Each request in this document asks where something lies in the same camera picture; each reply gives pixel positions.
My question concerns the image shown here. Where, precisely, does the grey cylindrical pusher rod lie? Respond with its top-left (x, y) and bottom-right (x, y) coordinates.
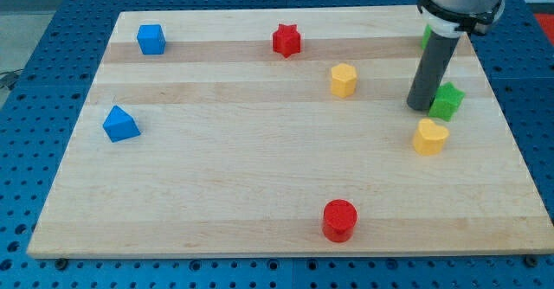
top-left (406, 31), bottom-right (460, 111)

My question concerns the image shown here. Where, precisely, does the yellow hexagon block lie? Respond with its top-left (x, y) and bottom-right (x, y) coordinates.
top-left (331, 63), bottom-right (358, 98)

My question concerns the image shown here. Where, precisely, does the green block behind arm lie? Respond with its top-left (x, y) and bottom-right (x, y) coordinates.
top-left (421, 25), bottom-right (432, 50)

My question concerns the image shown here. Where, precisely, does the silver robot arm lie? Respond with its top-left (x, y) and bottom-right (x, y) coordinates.
top-left (407, 0), bottom-right (506, 111)

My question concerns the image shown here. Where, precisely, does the green star block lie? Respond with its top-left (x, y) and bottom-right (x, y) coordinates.
top-left (428, 82), bottom-right (466, 121)

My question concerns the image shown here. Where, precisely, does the red star block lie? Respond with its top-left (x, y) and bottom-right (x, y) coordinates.
top-left (272, 23), bottom-right (301, 58)

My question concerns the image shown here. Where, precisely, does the yellow heart block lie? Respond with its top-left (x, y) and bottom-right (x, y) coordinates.
top-left (412, 119), bottom-right (450, 156)

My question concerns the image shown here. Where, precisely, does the red cylinder block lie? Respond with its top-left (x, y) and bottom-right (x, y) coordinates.
top-left (322, 199), bottom-right (358, 243)

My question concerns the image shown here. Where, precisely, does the wooden board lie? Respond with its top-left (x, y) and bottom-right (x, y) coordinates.
top-left (27, 6), bottom-right (553, 259)

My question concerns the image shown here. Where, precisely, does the blue cube block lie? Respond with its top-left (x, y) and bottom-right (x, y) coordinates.
top-left (137, 24), bottom-right (166, 55)

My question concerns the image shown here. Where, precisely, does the blue triangle block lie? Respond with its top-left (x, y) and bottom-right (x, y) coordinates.
top-left (102, 106), bottom-right (141, 143)

